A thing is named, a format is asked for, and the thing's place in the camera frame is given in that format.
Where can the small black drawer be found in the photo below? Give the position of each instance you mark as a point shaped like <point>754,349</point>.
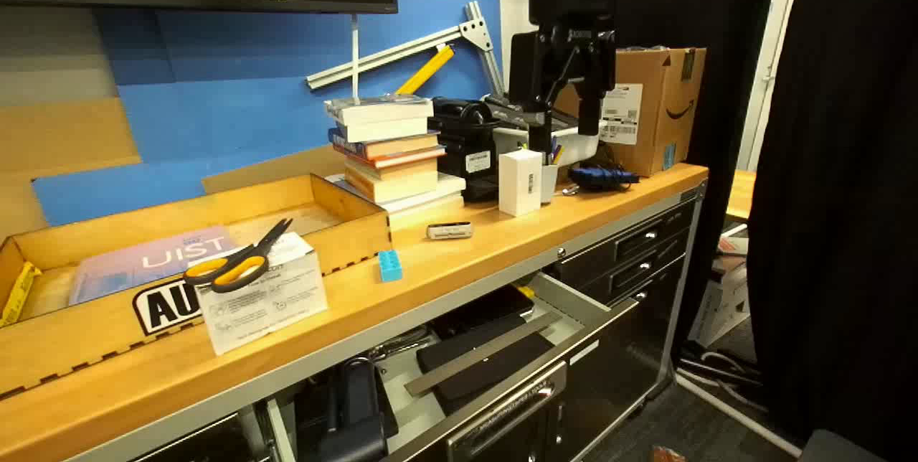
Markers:
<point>638,272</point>
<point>631,236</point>

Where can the small silver flat object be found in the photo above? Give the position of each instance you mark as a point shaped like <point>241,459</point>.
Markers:
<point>450,231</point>

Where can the open black drawer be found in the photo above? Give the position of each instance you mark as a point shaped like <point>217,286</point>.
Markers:
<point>502,376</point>

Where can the black flat panel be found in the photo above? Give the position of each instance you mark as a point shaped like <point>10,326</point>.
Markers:
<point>522,71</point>

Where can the cardboard box with label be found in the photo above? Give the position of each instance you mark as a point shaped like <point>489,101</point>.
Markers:
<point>660,110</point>

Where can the white cup of pens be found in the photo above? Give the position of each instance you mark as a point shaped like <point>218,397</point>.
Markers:
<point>549,178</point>

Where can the white rectangular box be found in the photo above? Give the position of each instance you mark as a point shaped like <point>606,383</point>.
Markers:
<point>520,182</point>

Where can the black box with label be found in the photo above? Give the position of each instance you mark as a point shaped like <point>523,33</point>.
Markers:
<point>466,146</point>

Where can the yellow ruler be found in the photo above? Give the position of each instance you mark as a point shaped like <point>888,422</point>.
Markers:
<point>427,71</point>

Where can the stack of books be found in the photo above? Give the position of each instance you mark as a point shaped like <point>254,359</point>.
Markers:
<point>391,153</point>

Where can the wooden table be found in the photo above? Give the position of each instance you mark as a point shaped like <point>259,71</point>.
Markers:
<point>741,193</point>

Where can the thin white rod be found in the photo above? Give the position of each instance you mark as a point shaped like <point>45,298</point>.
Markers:
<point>355,60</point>

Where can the black flat pouch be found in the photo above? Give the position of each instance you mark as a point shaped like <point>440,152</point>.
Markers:
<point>480,311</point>

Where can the stack of white boxes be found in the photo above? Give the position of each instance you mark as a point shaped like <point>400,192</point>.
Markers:
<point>724,290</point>

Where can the small blue block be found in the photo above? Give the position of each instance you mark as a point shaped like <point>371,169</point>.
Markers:
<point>390,266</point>

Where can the grey metal bar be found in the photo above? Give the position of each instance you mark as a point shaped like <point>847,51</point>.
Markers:
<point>480,354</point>

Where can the black cabinet door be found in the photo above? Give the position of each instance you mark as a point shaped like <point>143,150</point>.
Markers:
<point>624,369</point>

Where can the black curtain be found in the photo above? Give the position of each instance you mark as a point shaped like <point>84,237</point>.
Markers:
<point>839,196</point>

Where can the black flat case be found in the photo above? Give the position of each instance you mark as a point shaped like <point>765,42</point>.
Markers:
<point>495,372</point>

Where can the blue foam board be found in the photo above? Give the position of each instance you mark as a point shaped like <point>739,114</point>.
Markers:
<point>237,110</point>

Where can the white printed paper box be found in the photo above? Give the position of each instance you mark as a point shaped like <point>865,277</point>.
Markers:
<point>272,304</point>

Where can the yellow and black scissors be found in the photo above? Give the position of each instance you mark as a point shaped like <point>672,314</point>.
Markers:
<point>237,265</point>

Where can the black bag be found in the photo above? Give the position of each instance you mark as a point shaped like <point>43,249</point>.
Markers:
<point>351,412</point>

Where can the pink booklet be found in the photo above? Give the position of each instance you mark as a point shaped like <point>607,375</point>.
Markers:
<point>136,265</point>

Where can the wooden tray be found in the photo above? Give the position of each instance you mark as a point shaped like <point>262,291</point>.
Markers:
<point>93,333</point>

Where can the yellow packet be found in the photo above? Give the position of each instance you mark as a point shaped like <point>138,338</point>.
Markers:
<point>16,293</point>

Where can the aluminium frame bracket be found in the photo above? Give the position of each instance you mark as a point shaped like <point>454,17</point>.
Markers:
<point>401,53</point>

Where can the white floor frame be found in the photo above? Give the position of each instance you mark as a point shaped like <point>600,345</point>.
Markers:
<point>731,404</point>

